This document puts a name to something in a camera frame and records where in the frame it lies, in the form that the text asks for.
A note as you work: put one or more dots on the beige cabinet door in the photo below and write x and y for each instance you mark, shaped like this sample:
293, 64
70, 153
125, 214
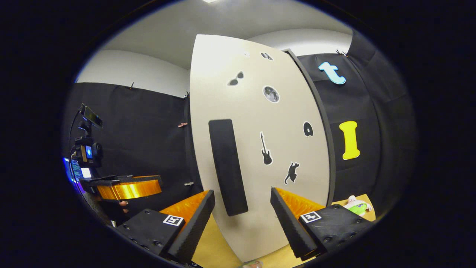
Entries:
260, 111

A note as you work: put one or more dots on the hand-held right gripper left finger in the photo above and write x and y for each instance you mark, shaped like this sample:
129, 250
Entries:
195, 227

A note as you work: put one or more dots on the green and pink plush toy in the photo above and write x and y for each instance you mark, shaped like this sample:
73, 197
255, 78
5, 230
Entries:
359, 207

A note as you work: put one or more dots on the copper clip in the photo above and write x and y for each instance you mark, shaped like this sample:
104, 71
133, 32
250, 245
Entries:
182, 124

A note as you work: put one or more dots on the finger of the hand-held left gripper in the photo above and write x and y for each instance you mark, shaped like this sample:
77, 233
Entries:
111, 178
130, 190

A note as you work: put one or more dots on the black backdrop cloth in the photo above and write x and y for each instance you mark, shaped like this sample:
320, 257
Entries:
141, 123

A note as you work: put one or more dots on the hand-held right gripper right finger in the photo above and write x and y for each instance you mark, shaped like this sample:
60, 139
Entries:
290, 227

